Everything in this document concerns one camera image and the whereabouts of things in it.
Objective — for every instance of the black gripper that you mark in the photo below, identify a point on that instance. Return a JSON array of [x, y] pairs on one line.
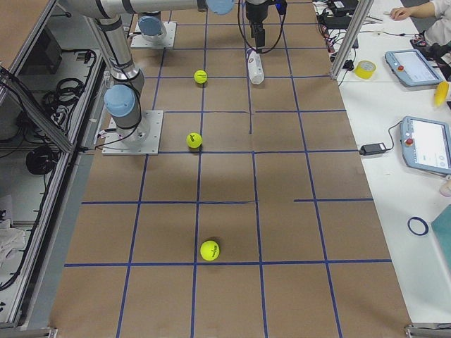
[[256, 12]]

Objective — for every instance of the clear tennis ball can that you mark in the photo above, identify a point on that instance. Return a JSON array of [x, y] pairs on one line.
[[254, 67]]

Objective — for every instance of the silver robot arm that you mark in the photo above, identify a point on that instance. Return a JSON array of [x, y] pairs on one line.
[[122, 98], [110, 9]]

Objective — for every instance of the tennis ball bottom right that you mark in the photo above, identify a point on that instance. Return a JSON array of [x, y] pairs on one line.
[[200, 76]]

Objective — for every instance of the tennis ball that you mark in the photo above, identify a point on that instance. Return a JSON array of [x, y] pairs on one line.
[[194, 140], [200, 76], [210, 250]]

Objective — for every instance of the tennis ball centre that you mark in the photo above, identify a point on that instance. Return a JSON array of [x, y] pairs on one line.
[[194, 140]]

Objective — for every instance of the tennis ball upper left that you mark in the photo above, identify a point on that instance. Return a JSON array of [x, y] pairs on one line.
[[210, 250]]

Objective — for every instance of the person's hand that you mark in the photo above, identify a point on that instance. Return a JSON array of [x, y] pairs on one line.
[[401, 13]]

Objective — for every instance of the yellow tape roll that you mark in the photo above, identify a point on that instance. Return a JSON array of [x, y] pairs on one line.
[[365, 69]]

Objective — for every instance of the upper teach pendant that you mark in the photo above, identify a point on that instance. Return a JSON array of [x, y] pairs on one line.
[[411, 68]]

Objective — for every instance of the teach pendant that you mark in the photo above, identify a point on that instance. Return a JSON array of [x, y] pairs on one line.
[[411, 68], [425, 144]]

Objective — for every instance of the small black power brick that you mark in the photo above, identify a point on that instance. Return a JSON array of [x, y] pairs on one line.
[[372, 149]]

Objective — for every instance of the yellow banana toy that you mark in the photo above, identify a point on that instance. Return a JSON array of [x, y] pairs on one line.
[[442, 93]]

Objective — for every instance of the lower teach pendant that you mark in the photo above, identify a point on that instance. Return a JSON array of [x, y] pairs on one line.
[[425, 144]]

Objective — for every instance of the teal box corner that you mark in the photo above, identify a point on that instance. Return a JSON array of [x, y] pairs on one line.
[[441, 229]]

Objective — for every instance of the aluminium frame post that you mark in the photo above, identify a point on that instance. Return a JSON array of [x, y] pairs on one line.
[[356, 23]]

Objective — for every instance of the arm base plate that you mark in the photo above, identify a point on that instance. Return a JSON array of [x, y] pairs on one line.
[[144, 140], [165, 39]]

